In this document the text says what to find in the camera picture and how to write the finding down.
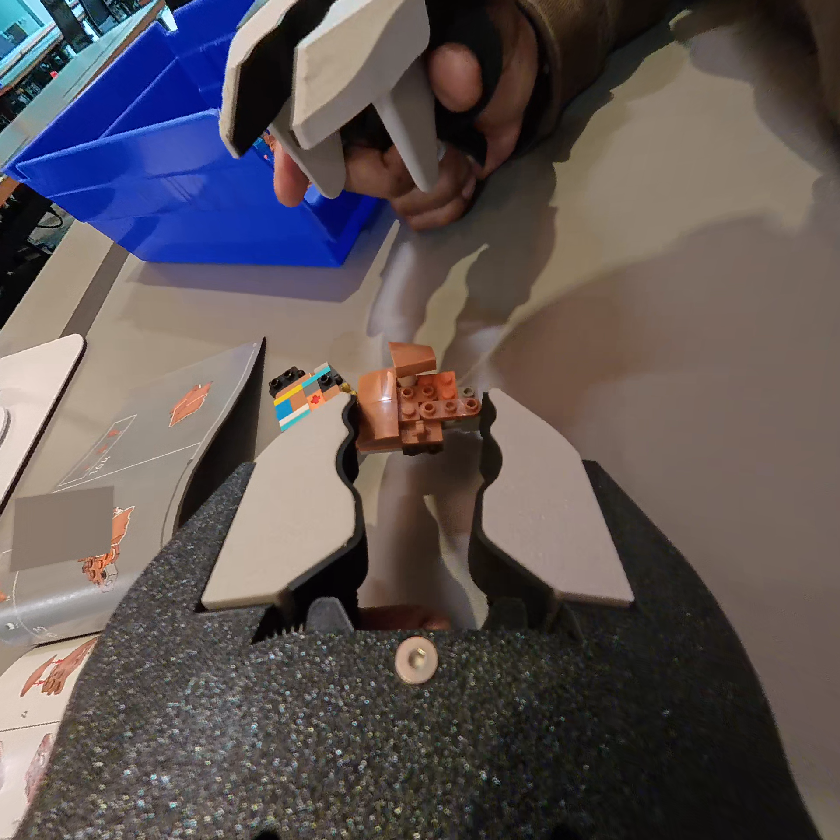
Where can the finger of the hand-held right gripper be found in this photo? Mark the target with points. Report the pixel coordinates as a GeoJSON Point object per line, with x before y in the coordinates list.
{"type": "Point", "coordinates": [262, 39]}
{"type": "Point", "coordinates": [354, 65]}

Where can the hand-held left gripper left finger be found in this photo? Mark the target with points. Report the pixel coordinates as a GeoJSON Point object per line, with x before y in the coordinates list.
{"type": "Point", "coordinates": [289, 518]}

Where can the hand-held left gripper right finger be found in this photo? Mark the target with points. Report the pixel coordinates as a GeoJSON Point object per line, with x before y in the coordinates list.
{"type": "Point", "coordinates": [551, 518]}

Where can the brown brick plate assembly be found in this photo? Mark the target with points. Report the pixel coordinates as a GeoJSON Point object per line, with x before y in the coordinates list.
{"type": "Point", "coordinates": [407, 400]}

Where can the blue plastic bin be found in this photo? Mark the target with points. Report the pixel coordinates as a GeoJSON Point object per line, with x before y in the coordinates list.
{"type": "Point", "coordinates": [164, 184]}

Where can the person's right forearm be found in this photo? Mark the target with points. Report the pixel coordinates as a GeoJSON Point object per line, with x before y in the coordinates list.
{"type": "Point", "coordinates": [623, 39]}

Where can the wooden edged office desk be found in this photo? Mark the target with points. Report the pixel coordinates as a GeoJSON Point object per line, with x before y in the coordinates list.
{"type": "Point", "coordinates": [65, 59]}

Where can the person's right hand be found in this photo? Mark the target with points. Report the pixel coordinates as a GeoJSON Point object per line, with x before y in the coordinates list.
{"type": "Point", "coordinates": [512, 98]}

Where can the instruction booklet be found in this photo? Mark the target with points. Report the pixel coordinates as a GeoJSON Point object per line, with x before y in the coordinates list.
{"type": "Point", "coordinates": [131, 459]}

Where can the white rounded base plate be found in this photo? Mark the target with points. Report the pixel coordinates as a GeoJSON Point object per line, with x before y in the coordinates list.
{"type": "Point", "coordinates": [33, 394]}

